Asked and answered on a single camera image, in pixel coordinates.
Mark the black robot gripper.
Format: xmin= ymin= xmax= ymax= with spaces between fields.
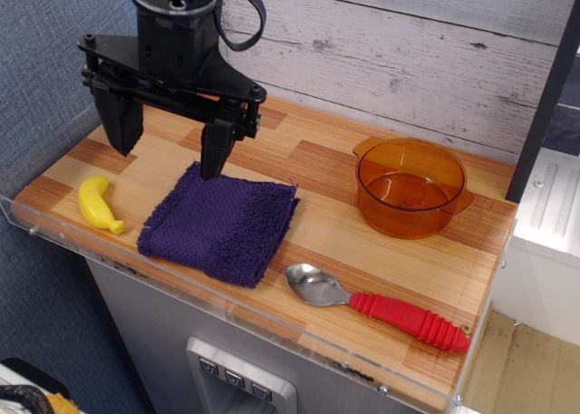
xmin=78 ymin=0 xmax=266 ymax=180

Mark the orange transparent plastic pot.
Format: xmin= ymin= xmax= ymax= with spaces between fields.
xmin=353 ymin=137 xmax=474 ymax=239

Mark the yellow toy banana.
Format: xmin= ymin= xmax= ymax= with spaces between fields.
xmin=77 ymin=176 xmax=125 ymax=235

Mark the purple folded towel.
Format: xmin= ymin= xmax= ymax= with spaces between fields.
xmin=137 ymin=162 xmax=299 ymax=288

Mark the clear acrylic table guard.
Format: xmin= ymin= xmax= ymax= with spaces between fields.
xmin=1 ymin=100 xmax=517 ymax=413

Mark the grey cabinet with dispenser panel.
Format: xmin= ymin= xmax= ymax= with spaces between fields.
xmin=88 ymin=260 xmax=414 ymax=413

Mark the black and yellow object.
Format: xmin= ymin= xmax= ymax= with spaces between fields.
xmin=1 ymin=358 xmax=82 ymax=414

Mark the white ribbed plastic unit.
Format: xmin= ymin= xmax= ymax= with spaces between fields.
xmin=491 ymin=149 xmax=579 ymax=345

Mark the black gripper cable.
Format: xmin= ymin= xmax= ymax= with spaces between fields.
xmin=216 ymin=0 xmax=268 ymax=52

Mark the red handled metal spoon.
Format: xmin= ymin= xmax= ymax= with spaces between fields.
xmin=285 ymin=263 xmax=470 ymax=351

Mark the black vertical post right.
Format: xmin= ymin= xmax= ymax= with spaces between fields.
xmin=503 ymin=0 xmax=580 ymax=204

